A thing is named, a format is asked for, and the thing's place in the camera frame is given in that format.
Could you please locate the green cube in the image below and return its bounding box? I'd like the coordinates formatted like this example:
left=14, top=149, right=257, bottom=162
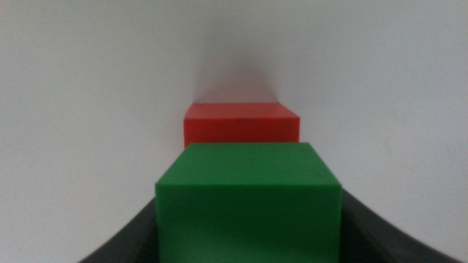
left=154, top=142, right=344, bottom=263

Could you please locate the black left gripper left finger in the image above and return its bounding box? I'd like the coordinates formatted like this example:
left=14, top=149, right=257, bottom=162
left=78, top=197, right=160, bottom=263

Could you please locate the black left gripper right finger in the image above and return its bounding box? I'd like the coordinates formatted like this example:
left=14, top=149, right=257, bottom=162
left=339, top=189, right=464, bottom=263

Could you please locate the red cube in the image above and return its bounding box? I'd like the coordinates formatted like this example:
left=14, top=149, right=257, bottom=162
left=183, top=102, right=301, bottom=148

